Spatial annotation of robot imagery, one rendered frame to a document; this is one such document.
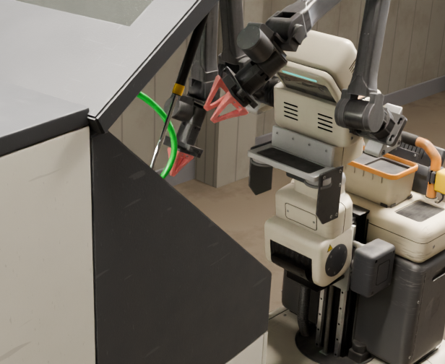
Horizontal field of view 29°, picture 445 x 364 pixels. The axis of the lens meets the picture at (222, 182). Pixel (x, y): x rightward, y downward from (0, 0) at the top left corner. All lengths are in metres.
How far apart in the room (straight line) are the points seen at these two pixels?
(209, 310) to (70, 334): 0.42
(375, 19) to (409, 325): 1.04
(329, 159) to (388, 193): 0.39
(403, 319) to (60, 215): 1.61
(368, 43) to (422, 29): 4.23
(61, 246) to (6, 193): 0.16
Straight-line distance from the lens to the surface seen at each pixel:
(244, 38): 1.78
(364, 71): 2.16
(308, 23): 1.89
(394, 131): 2.26
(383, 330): 2.81
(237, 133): 4.71
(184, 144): 2.32
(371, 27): 2.17
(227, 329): 1.90
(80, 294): 1.45
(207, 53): 2.31
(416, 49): 6.38
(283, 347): 2.92
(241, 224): 4.33
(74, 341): 1.49
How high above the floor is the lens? 1.93
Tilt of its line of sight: 24 degrees down
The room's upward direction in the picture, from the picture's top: 2 degrees clockwise
